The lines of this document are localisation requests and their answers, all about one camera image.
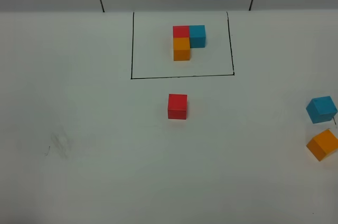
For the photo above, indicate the blue template block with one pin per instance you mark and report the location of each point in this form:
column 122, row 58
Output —
column 197, row 36

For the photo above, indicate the orange template block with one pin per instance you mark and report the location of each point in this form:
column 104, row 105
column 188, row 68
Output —
column 181, row 49

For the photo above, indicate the red template block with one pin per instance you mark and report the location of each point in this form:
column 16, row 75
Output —
column 181, row 31

